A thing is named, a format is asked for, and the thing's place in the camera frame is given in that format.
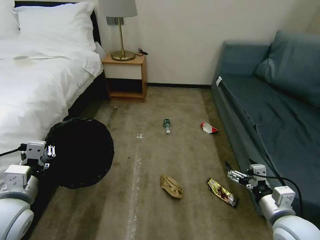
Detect crumpled brown paper bag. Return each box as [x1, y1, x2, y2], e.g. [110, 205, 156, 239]
[160, 174, 184, 200]

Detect grey wall switch plate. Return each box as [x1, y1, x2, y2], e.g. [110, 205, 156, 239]
[106, 16, 125, 26]

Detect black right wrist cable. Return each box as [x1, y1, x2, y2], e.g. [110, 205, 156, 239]
[248, 158, 301, 200]

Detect brass table lamp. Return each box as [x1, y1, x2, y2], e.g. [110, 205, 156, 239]
[98, 0, 138, 61]

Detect black bed frame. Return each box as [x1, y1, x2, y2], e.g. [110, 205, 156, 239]
[32, 10, 111, 218]

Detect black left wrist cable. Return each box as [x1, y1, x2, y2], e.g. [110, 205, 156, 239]
[0, 143, 27, 157]

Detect yellow black snack wrapper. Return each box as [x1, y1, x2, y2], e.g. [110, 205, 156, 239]
[207, 177, 240, 209]

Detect wooden nightstand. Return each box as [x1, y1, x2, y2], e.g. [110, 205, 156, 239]
[101, 51, 147, 103]

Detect red white paper carton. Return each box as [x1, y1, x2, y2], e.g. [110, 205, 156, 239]
[200, 121, 219, 134]

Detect large white pillow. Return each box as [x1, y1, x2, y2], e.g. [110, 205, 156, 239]
[13, 1, 97, 53]

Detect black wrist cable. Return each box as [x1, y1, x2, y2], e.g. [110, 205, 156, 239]
[0, 143, 27, 157]
[248, 158, 301, 200]

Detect dark wall baseboard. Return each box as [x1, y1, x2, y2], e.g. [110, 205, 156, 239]
[147, 83, 213, 89]

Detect white bed duvet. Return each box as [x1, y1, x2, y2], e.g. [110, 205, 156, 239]
[0, 37, 104, 173]

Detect black mesh trash bin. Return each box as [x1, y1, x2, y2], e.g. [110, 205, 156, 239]
[44, 118, 115, 190]

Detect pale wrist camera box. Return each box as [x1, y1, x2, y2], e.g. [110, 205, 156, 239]
[248, 163, 267, 181]
[26, 141, 47, 161]

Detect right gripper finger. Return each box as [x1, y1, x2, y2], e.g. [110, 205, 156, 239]
[226, 169, 251, 186]
[225, 161, 250, 178]

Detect blue sofa cushion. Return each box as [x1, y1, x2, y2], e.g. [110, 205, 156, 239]
[254, 30, 320, 108]

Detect blue sofa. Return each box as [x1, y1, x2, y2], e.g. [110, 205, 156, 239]
[211, 30, 320, 218]

